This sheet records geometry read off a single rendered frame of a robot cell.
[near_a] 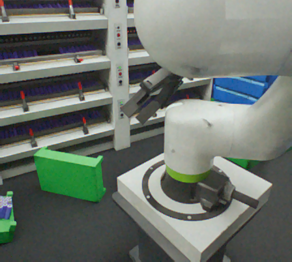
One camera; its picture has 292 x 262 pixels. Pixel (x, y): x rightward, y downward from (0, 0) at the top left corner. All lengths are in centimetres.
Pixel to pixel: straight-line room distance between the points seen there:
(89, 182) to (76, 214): 14
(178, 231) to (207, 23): 51
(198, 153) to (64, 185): 75
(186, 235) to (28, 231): 70
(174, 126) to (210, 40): 39
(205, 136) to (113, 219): 65
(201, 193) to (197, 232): 10
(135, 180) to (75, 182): 46
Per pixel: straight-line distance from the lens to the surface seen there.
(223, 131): 56
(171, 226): 63
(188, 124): 55
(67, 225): 111
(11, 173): 143
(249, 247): 107
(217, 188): 64
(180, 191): 66
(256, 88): 125
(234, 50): 20
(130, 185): 72
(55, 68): 120
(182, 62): 21
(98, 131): 138
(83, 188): 114
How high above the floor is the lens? 81
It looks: 26 degrees down
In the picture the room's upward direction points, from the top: straight up
